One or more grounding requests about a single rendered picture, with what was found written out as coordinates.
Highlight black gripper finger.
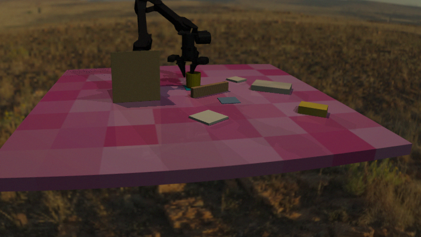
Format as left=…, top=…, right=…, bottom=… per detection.
left=176, top=62, right=186, bottom=77
left=190, top=64, right=198, bottom=74

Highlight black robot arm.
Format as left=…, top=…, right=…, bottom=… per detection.
left=133, top=0, right=211, bottom=52

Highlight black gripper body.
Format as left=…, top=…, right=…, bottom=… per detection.
left=167, top=44, right=209, bottom=65

